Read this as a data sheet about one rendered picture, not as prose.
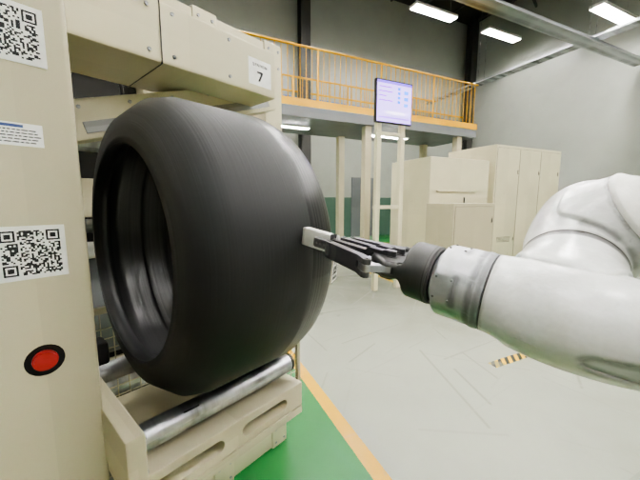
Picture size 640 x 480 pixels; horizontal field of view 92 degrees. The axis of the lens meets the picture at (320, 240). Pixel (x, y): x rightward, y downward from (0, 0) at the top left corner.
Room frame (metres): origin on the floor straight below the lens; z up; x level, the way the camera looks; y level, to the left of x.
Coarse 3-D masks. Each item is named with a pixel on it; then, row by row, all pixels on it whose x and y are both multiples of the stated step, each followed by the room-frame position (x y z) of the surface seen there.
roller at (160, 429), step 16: (288, 352) 0.72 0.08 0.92; (272, 368) 0.66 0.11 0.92; (288, 368) 0.69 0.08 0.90; (240, 384) 0.60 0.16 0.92; (256, 384) 0.62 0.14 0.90; (192, 400) 0.54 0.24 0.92; (208, 400) 0.54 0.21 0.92; (224, 400) 0.56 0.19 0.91; (160, 416) 0.49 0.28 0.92; (176, 416) 0.50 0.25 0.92; (192, 416) 0.51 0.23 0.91; (208, 416) 0.54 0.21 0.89; (160, 432) 0.47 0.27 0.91; (176, 432) 0.49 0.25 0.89
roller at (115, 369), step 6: (114, 360) 0.68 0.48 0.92; (120, 360) 0.68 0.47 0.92; (126, 360) 0.69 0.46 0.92; (102, 366) 0.66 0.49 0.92; (108, 366) 0.66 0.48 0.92; (114, 366) 0.67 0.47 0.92; (120, 366) 0.67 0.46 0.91; (126, 366) 0.68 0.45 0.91; (102, 372) 0.65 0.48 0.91; (108, 372) 0.65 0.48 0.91; (114, 372) 0.66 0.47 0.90; (120, 372) 0.67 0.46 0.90; (126, 372) 0.68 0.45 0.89; (132, 372) 0.70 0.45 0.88; (102, 378) 0.64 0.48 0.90; (108, 378) 0.65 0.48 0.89; (114, 378) 0.67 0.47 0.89
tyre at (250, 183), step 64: (128, 128) 0.56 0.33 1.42; (192, 128) 0.49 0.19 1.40; (256, 128) 0.60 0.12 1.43; (128, 192) 0.82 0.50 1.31; (192, 192) 0.44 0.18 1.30; (256, 192) 0.49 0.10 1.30; (320, 192) 0.61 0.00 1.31; (128, 256) 0.84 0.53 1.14; (192, 256) 0.43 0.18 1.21; (256, 256) 0.46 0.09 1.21; (320, 256) 0.56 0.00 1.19; (128, 320) 0.74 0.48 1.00; (192, 320) 0.44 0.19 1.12; (256, 320) 0.47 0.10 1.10; (192, 384) 0.49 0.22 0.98
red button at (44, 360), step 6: (36, 354) 0.42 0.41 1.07; (42, 354) 0.42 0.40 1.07; (48, 354) 0.43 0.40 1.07; (54, 354) 0.43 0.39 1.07; (36, 360) 0.42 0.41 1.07; (42, 360) 0.42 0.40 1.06; (48, 360) 0.43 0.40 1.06; (54, 360) 0.43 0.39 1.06; (36, 366) 0.42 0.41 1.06; (42, 366) 0.42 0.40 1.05; (48, 366) 0.43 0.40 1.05
